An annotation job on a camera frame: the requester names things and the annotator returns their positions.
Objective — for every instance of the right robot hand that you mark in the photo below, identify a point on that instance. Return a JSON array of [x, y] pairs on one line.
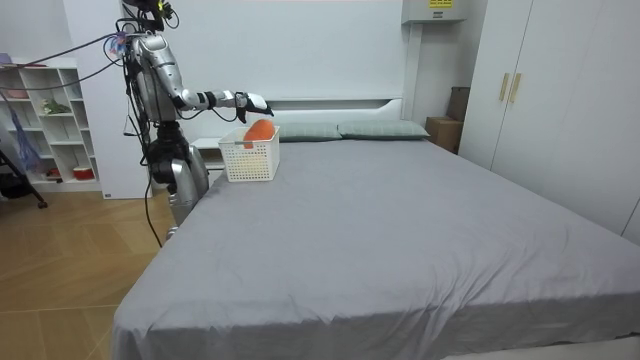
[[255, 102]]

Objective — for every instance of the orange soft toy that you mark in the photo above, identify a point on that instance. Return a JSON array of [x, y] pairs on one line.
[[260, 131]]

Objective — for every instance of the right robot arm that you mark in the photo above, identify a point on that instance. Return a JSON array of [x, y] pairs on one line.
[[167, 70]]

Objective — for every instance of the grey-green pillow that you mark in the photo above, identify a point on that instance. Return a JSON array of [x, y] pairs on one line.
[[382, 129], [307, 131]]

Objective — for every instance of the white plastic basket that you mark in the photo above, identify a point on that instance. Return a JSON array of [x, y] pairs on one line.
[[250, 165]]

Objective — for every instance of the robot body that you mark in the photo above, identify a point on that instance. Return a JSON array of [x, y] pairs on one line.
[[155, 70]]

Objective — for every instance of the robot legs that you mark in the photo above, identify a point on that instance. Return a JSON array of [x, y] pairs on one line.
[[187, 185]]

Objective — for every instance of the grey bed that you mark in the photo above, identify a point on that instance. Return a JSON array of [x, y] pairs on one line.
[[375, 225]]

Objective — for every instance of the red bowl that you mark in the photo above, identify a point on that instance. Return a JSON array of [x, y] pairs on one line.
[[83, 173]]

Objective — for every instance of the brown cardboard box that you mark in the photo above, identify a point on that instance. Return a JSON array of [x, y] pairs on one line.
[[444, 132]]

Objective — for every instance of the white open shelf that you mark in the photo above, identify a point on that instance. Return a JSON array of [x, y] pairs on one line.
[[65, 131]]

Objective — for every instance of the green plant toy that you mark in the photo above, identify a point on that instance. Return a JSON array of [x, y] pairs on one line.
[[54, 107]]

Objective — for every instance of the dark brown flat box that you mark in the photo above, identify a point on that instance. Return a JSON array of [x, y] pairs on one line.
[[458, 102]]

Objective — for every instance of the pink bowl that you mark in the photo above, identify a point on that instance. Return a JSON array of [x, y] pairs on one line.
[[17, 93]]

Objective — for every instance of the black tripod stand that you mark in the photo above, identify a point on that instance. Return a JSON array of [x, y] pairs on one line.
[[20, 177]]

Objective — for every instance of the white wardrobe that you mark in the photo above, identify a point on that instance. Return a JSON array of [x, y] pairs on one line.
[[550, 100]]

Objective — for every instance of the white wall duct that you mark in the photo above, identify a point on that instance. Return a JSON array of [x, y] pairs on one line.
[[412, 70]]

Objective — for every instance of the grey wall fuse box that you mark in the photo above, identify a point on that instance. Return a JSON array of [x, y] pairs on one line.
[[432, 12]]

